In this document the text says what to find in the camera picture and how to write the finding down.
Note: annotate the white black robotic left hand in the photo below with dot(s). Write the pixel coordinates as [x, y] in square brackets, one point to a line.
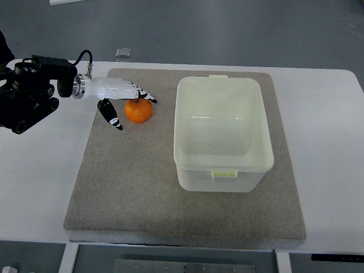
[107, 89]

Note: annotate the orange fruit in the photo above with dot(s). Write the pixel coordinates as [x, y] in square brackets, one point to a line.
[138, 110]

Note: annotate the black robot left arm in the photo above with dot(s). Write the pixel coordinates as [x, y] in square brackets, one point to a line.
[27, 94]

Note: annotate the cream plastic storage box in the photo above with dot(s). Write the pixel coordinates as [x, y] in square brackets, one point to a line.
[221, 138]

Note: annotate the small clear floor square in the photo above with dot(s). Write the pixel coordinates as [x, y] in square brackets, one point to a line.
[123, 53]

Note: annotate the white object top edge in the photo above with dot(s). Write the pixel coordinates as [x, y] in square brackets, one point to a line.
[61, 2]

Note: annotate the grey felt mat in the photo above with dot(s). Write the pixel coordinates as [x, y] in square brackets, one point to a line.
[127, 189]

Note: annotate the grey metal plate below table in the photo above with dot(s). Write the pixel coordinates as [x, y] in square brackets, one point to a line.
[130, 265]

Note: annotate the white table leg left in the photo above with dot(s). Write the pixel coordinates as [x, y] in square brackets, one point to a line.
[69, 257]

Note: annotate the white table leg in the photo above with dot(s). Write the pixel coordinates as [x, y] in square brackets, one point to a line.
[283, 262]
[69, 257]

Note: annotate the small white block bottom left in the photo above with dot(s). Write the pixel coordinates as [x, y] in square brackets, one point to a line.
[8, 269]

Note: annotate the white table leg right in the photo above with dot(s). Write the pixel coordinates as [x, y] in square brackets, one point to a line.
[283, 262]

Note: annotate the black control panel strip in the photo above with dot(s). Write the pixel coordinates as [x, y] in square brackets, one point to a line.
[338, 258]

